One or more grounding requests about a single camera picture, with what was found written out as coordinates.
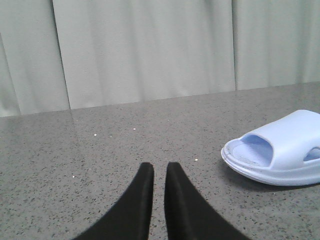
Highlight pale green curtain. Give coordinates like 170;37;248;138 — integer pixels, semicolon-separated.
0;0;320;117

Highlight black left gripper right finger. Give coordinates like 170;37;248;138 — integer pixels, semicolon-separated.
164;162;247;240

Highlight light blue slipper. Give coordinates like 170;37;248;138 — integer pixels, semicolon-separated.
221;109;320;186

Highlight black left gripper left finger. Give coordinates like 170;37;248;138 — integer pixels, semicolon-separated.
75;162;154;240

